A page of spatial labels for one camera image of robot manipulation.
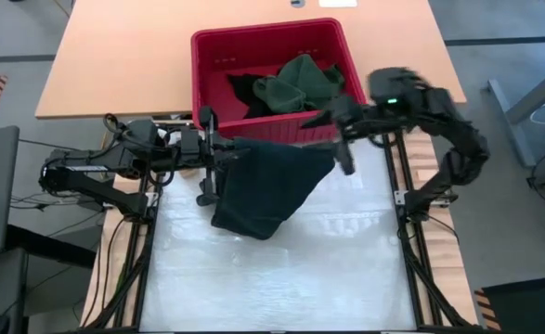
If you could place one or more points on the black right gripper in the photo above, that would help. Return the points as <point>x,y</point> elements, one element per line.
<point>351,116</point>

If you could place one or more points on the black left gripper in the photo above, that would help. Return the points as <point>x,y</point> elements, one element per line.
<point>190,148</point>

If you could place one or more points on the dark navy garment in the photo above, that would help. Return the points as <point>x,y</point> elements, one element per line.
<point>267,185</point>

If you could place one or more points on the black garment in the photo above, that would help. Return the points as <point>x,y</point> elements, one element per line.
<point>246,93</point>

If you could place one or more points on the green polo shirt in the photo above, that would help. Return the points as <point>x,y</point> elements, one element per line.
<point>300,83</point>

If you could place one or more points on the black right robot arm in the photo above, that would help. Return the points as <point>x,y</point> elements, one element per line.
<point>462,153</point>

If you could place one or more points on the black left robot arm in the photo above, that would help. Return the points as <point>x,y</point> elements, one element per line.
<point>91,167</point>

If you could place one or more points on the red plastic laundry bin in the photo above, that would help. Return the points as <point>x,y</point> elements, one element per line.
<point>211,93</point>

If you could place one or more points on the white label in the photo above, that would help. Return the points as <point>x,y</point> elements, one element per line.
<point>338,3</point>

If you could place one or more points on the grey desk grommet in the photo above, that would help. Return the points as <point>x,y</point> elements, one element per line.
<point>298,3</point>

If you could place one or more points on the tan wooden desk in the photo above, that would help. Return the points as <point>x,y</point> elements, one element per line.
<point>114,55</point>

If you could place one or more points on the grey metal table stand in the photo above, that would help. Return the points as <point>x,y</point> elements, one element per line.
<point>509,118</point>

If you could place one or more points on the black hazard striped box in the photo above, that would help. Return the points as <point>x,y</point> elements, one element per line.
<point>527,308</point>

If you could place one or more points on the white metal bracket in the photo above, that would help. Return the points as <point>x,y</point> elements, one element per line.
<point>401,197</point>
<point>152,199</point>

